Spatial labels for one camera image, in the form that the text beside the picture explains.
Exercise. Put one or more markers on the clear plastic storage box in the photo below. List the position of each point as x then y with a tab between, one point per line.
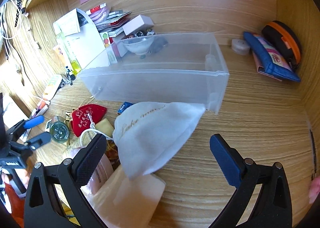
150	80

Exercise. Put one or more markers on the white orange tube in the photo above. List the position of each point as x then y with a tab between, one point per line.
53	85

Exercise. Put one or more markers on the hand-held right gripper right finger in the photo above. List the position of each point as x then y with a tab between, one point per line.
225	160

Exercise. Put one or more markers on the small yellow pouch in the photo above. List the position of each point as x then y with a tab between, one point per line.
103	126

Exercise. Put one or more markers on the white box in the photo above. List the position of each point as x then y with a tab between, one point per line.
12	112

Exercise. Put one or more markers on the pink patterned packet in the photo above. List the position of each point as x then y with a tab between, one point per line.
100	12

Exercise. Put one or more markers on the bundle of markers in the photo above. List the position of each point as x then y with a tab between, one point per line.
41	107

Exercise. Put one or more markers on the stack of printed packets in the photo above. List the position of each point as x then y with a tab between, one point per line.
112	21

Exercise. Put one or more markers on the pink wallet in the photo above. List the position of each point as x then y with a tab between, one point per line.
260	67

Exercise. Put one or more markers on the pale pink box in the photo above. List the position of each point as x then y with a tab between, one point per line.
137	24

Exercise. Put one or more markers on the cream pouch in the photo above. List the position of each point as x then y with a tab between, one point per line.
130	200

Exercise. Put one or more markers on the pile of metal trinkets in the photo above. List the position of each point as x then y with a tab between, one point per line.
142	33

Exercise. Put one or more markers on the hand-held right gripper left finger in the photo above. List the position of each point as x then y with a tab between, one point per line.
90	160

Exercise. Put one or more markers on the white paper bag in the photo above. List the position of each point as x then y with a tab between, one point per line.
87	40

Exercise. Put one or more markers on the red embroidered pouch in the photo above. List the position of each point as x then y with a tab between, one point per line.
85	115

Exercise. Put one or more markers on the white carton with paper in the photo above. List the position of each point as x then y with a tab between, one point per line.
66	24

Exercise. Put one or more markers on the card with coloured dots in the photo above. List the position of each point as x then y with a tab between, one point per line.
105	39

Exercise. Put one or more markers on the blue denim pouch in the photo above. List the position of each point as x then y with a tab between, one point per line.
255	45

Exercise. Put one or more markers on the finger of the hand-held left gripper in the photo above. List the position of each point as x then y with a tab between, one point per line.
35	120
40	139

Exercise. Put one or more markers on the orange clothing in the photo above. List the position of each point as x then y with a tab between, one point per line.
12	198

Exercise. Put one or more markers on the wooden desktop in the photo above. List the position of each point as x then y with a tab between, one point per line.
250	130

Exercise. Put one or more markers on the white cream tube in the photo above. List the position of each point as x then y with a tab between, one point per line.
61	55

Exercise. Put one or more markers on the black orange zip case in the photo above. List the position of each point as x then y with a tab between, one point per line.
277	35

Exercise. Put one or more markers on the brown patterned packet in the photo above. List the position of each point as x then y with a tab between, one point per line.
112	152

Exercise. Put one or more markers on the small round white container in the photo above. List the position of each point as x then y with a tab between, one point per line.
240	46

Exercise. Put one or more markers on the clear plastic bowl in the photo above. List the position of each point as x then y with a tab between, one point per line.
137	46

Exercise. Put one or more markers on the small blue box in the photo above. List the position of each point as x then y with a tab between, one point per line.
123	108

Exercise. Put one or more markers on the clear bottle yellow liquid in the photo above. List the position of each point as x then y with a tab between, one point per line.
75	66

